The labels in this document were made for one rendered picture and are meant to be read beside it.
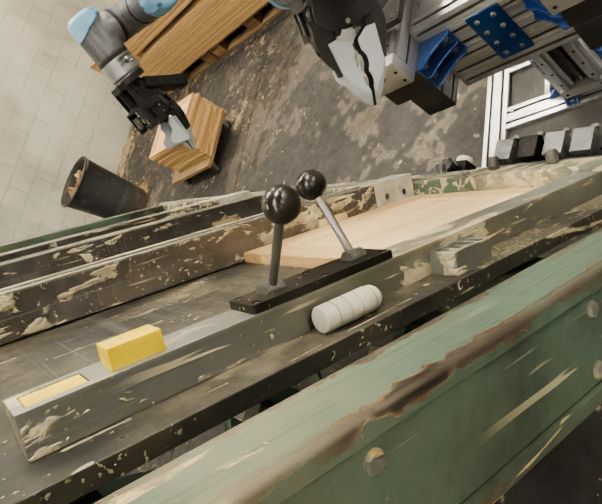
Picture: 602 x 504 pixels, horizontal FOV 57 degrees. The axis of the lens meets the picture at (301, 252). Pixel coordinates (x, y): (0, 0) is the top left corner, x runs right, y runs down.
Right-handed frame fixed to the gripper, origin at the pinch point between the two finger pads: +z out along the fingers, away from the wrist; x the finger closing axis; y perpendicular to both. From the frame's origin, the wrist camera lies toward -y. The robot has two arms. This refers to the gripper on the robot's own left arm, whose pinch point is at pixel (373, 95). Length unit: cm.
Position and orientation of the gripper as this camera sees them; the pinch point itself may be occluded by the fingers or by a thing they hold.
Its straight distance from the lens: 70.9
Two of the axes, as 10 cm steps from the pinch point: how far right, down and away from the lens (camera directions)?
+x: -8.8, 4.6, -1.2
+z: 4.0, 8.6, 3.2
